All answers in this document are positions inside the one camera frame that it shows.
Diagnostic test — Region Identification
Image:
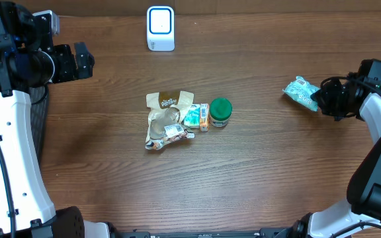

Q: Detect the small orange box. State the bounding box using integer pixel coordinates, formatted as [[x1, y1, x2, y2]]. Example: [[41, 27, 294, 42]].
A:
[[199, 103, 210, 132]]

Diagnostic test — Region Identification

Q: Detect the green lidded jar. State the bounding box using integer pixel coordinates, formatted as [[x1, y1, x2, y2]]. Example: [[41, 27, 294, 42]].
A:
[[209, 98, 233, 128]]

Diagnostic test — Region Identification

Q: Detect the mint green wipes packet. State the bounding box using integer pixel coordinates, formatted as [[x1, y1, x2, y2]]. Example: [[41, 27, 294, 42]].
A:
[[282, 75, 319, 112]]

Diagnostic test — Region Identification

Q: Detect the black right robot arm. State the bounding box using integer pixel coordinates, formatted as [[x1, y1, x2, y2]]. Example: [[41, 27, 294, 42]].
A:
[[270, 59, 381, 237]]

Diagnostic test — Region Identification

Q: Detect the clear red snack bag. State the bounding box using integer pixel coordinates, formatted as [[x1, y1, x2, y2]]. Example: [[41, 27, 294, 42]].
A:
[[145, 122, 195, 150]]

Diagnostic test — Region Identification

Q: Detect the dark grey mesh basket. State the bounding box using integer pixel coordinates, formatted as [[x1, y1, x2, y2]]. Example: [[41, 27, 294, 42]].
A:
[[30, 86, 49, 165]]

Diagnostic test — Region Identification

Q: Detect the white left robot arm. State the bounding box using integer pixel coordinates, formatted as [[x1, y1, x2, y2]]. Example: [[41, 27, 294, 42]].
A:
[[0, 1, 112, 237]]

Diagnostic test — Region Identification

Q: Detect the small teal tissue pack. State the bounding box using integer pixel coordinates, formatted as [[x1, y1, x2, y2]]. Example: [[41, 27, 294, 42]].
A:
[[183, 104, 200, 129]]

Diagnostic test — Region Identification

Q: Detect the beige brown pastry bag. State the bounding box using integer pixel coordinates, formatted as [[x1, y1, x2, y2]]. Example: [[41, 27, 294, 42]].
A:
[[146, 90, 194, 141]]

